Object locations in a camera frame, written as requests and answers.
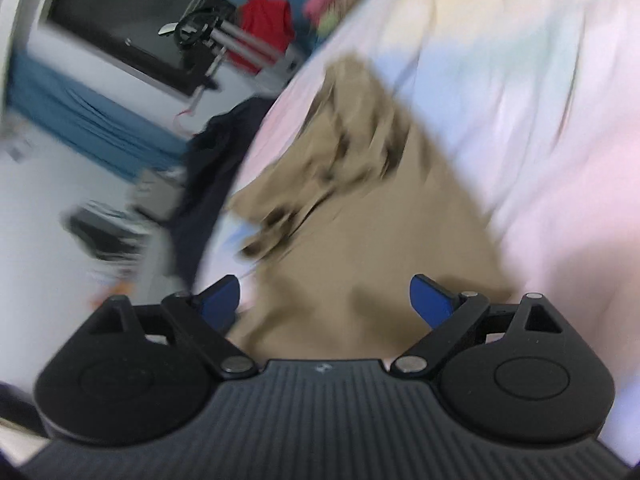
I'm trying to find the pastel tie-dye blanket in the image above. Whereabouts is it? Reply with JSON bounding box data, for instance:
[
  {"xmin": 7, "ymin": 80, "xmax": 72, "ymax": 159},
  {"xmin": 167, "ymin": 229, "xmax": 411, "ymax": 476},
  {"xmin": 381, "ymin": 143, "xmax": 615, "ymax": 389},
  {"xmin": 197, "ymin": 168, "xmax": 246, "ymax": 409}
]
[{"xmin": 195, "ymin": 0, "xmax": 640, "ymax": 441}]

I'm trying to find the tan shirt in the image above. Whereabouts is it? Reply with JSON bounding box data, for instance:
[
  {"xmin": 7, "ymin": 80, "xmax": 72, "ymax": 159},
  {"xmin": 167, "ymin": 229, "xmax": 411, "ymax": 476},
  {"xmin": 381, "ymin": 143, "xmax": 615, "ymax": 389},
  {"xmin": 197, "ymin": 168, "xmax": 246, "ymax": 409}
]
[{"xmin": 225, "ymin": 55, "xmax": 516, "ymax": 361}]

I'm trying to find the narrow blue curtain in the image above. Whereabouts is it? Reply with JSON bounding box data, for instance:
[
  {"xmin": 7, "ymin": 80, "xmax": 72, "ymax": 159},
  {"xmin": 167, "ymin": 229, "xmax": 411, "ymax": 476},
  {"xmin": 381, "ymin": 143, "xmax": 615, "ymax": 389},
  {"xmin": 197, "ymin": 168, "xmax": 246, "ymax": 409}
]
[{"xmin": 10, "ymin": 50, "xmax": 191, "ymax": 181}]

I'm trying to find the pink hanger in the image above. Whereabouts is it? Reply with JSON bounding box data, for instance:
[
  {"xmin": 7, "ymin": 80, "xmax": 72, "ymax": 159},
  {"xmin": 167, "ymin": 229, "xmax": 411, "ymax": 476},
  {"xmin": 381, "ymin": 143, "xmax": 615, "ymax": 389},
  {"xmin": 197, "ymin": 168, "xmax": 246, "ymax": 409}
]
[{"xmin": 174, "ymin": 87, "xmax": 206, "ymax": 136}]

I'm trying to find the exercise bike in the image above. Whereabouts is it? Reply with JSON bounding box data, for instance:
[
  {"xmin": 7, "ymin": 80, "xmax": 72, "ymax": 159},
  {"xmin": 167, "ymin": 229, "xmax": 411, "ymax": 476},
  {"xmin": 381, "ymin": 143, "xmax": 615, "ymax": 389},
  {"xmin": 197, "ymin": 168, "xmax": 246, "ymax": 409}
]
[{"xmin": 157, "ymin": 7, "xmax": 291, "ymax": 91}]

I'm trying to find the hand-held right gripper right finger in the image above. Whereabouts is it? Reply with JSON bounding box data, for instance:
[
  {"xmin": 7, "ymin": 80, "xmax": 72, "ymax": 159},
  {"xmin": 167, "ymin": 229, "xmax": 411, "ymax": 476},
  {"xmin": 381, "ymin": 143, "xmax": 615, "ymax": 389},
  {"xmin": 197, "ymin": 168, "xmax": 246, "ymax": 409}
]
[{"xmin": 390, "ymin": 274, "xmax": 564, "ymax": 377}]

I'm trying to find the yellow-green cloth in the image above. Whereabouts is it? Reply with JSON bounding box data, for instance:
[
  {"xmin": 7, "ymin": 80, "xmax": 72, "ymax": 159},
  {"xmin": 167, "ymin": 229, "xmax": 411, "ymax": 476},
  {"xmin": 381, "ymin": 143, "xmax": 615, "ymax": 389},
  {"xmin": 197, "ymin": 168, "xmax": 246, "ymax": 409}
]
[{"xmin": 317, "ymin": 10, "xmax": 346, "ymax": 36}]

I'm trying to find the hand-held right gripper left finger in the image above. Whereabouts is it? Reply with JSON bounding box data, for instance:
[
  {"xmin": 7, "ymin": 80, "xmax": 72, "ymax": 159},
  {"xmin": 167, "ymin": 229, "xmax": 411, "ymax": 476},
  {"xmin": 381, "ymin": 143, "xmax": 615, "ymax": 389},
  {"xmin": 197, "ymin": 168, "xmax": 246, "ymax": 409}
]
[{"xmin": 90, "ymin": 275, "xmax": 259, "ymax": 378}]

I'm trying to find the red shirt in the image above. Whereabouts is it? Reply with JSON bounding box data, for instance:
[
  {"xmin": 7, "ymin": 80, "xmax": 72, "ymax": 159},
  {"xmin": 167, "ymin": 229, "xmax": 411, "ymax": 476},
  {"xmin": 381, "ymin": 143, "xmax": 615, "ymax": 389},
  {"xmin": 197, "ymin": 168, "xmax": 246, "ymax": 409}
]
[{"xmin": 240, "ymin": 0, "xmax": 296, "ymax": 73}]

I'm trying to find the dark window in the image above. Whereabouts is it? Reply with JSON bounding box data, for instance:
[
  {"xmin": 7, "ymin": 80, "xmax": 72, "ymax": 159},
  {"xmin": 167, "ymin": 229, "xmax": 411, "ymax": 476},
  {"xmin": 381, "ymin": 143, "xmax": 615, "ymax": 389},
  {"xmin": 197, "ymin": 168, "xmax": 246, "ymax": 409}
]
[{"xmin": 40, "ymin": 0, "xmax": 241, "ymax": 98}]

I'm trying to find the dark navy garment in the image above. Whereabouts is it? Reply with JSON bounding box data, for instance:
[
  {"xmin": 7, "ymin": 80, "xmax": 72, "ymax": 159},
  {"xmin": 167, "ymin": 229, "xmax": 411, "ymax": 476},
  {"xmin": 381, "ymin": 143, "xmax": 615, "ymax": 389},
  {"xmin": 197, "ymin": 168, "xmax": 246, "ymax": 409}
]
[{"xmin": 172, "ymin": 97, "xmax": 276, "ymax": 286}]

